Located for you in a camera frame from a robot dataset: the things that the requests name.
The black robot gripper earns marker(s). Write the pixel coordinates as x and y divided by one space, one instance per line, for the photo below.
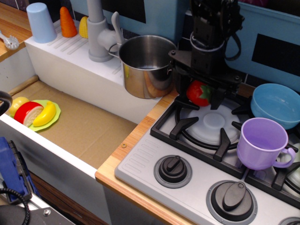
205 63

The red toy strawberry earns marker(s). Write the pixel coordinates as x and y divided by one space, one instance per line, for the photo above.
199 93

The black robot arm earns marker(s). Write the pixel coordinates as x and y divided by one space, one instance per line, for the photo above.
213 42

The stainless steel pot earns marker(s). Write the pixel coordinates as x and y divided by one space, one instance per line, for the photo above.
145 65

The grey toy stove top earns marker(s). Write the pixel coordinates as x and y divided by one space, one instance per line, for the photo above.
276 190

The black stove grate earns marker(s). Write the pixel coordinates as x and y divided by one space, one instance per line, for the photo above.
208 135

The blue plastic bowl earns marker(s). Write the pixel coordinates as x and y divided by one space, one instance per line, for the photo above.
278 103

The purple plastic cup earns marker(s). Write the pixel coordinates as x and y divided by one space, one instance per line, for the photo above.
262 144

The small black stove knob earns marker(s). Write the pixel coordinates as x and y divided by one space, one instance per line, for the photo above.
173 171

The grey toy faucet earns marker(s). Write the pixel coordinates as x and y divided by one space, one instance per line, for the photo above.
100 37

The large black stove knob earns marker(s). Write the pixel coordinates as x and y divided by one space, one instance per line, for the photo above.
231 203

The brown cardboard sheet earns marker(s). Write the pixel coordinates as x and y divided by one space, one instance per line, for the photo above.
84 130

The yellow toy corn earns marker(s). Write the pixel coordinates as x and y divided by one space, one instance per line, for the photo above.
83 27

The orange toy carrot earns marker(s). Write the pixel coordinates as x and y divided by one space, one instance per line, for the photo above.
67 24

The yellow toy banana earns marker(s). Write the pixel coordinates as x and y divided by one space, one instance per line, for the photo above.
46 115

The green plastic plate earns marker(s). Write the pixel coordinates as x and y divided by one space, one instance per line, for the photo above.
43 103

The light blue plastic cup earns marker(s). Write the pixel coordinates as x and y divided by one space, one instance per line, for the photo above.
42 27

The red toy apple slice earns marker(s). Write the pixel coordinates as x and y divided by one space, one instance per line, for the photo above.
28 112

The yellow toy lemon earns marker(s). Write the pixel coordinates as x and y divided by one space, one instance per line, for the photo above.
16 104

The white slotted spoon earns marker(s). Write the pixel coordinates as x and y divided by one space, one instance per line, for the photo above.
11 42

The blue clamp device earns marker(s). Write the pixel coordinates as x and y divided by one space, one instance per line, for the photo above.
14 171

